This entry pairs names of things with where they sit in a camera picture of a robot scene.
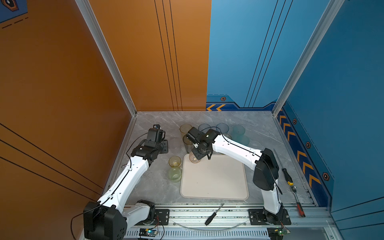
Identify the pink short glass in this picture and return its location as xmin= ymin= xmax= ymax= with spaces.
xmin=189 ymin=152 xmax=201 ymax=164

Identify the yellow short glass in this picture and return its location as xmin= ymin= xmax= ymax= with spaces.
xmin=168 ymin=156 xmax=182 ymax=168

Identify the green short glass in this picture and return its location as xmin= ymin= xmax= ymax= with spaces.
xmin=168 ymin=167 xmax=182 ymax=183

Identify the teal tall glass back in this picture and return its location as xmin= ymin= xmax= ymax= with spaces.
xmin=232 ymin=125 xmax=246 ymax=139

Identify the teal tall glass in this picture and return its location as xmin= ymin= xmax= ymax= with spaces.
xmin=237 ymin=135 xmax=250 ymax=146
xmin=232 ymin=125 xmax=246 ymax=139

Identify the teal tall glass front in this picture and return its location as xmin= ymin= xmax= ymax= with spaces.
xmin=237 ymin=135 xmax=250 ymax=146

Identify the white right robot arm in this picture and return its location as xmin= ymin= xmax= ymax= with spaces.
xmin=186 ymin=127 xmax=285 ymax=225

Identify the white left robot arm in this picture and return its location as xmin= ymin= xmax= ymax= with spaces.
xmin=83 ymin=140 xmax=168 ymax=240

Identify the cream rectangular tray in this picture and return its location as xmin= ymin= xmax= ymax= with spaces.
xmin=180 ymin=154 xmax=249 ymax=201

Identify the dark smoky tall glass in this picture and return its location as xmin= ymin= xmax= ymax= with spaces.
xmin=183 ymin=135 xmax=195 ymax=154

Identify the grey-blue tall glass back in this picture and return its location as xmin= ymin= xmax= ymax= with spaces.
xmin=198 ymin=124 xmax=211 ymax=133

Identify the amber tall glass back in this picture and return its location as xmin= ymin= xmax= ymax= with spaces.
xmin=180 ymin=124 xmax=193 ymax=136

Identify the blue tall glass back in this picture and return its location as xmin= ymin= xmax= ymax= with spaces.
xmin=216 ymin=123 xmax=230 ymax=134

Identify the left green circuit board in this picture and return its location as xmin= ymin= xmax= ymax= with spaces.
xmin=138 ymin=228 xmax=159 ymax=240

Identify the green circuit board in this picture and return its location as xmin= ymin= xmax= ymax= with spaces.
xmin=267 ymin=228 xmax=291 ymax=240
xmin=138 ymin=228 xmax=159 ymax=240

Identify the yellow black screwdriver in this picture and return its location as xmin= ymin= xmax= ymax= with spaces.
xmin=273 ymin=149 xmax=294 ymax=186

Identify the right green circuit board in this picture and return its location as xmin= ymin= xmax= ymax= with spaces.
xmin=267 ymin=228 xmax=291 ymax=240

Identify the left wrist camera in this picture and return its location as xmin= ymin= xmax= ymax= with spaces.
xmin=147 ymin=124 xmax=166 ymax=143

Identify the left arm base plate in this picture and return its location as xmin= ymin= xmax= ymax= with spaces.
xmin=137 ymin=209 xmax=170 ymax=226

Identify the black handled screwdriver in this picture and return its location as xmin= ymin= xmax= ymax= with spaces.
xmin=205 ymin=204 xmax=224 ymax=226

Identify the aluminium front rail frame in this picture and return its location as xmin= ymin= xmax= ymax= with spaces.
xmin=78 ymin=203 xmax=344 ymax=240

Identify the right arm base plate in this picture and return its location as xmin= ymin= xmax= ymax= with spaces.
xmin=248 ymin=208 xmax=292 ymax=226

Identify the red handled ratchet wrench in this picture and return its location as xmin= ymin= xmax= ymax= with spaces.
xmin=291 ymin=186 xmax=306 ymax=218

